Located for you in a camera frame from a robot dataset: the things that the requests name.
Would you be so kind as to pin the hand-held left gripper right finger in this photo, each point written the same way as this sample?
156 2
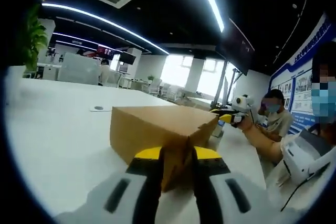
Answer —
241 203

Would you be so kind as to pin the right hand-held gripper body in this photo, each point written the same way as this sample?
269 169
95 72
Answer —
242 102

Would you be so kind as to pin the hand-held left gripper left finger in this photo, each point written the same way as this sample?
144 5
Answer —
105 203

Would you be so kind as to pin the brown cardboard shoe box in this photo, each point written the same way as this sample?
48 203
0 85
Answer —
157 127

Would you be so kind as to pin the person's right hand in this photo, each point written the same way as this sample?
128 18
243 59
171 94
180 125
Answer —
244 121

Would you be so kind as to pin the black hanging monitor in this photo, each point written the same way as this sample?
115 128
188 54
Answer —
237 48

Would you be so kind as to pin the group of white office chairs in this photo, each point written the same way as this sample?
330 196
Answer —
162 90

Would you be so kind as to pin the white chest device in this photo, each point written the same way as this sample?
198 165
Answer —
299 155

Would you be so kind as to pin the person's white clothing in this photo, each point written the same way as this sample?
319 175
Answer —
320 195

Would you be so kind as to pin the round table socket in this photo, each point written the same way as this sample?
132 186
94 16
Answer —
99 108

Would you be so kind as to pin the long curved ceiling light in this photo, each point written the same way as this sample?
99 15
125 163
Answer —
210 1
105 21

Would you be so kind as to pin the black background monitor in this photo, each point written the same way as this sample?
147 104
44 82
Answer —
127 58

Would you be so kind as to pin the red background screen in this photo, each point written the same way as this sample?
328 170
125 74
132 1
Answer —
105 51

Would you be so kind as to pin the white desk partition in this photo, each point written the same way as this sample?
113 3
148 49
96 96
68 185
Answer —
78 69

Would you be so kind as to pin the green leafy plant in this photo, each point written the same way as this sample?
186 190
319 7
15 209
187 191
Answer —
35 43

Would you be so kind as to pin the blue wall poster board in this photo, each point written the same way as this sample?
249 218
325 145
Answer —
299 87

